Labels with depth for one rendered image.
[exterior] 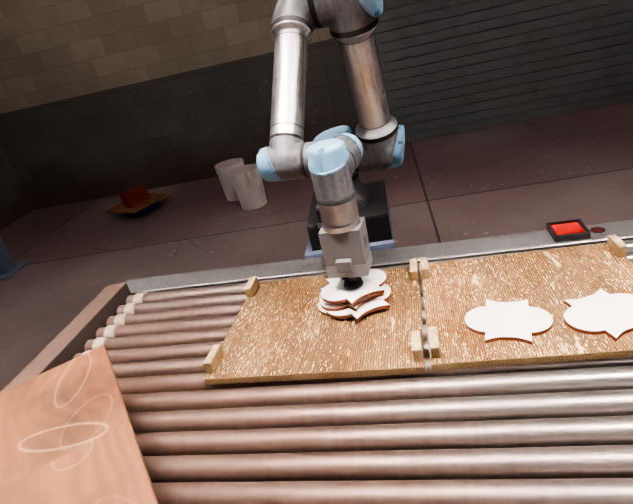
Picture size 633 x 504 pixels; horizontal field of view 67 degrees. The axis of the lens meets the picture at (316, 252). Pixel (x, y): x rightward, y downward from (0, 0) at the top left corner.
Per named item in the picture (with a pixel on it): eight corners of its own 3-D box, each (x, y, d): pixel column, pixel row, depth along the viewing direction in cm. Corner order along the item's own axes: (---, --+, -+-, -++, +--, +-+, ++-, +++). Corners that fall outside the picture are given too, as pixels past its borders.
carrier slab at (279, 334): (255, 288, 122) (253, 282, 122) (419, 271, 113) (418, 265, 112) (206, 385, 92) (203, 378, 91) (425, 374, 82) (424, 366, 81)
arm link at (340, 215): (351, 204, 89) (310, 209, 92) (355, 226, 91) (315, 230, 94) (358, 189, 96) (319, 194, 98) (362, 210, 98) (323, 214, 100)
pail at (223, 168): (257, 194, 499) (247, 159, 483) (231, 204, 487) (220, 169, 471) (245, 189, 523) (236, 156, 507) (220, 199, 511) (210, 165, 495)
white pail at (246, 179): (237, 213, 458) (225, 176, 442) (242, 202, 485) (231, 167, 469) (267, 207, 454) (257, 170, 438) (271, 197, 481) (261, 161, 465)
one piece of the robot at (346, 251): (307, 223, 91) (324, 296, 98) (353, 219, 88) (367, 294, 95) (319, 203, 99) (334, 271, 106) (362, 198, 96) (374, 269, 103)
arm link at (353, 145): (312, 134, 105) (297, 149, 96) (362, 128, 101) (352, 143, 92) (319, 169, 108) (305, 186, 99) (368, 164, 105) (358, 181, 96)
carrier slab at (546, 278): (420, 270, 113) (419, 264, 112) (613, 248, 104) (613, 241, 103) (431, 371, 82) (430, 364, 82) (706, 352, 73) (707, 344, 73)
